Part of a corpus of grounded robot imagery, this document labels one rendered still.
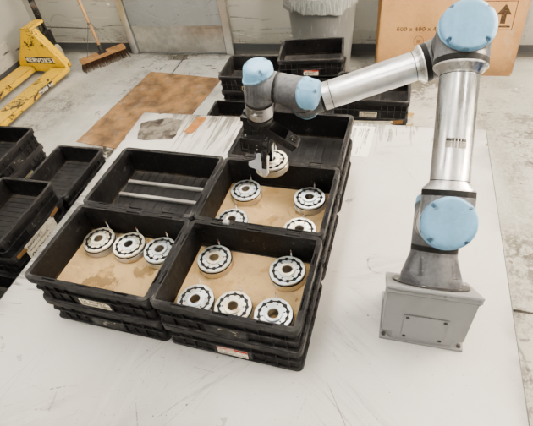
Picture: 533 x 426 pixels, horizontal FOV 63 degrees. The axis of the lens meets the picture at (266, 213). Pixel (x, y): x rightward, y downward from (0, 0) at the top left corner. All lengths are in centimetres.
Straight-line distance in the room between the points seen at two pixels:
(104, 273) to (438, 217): 97
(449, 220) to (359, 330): 47
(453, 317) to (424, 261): 15
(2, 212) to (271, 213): 147
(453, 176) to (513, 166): 204
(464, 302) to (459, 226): 21
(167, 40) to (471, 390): 400
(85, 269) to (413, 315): 97
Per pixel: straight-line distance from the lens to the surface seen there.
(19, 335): 161
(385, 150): 187
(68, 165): 277
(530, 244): 261
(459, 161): 103
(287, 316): 115
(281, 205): 145
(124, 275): 139
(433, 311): 117
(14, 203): 248
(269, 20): 417
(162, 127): 217
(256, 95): 111
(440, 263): 115
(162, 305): 116
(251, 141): 122
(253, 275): 127
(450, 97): 105
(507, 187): 289
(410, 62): 120
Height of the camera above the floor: 185
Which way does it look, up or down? 45 degrees down
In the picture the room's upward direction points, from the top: 9 degrees counter-clockwise
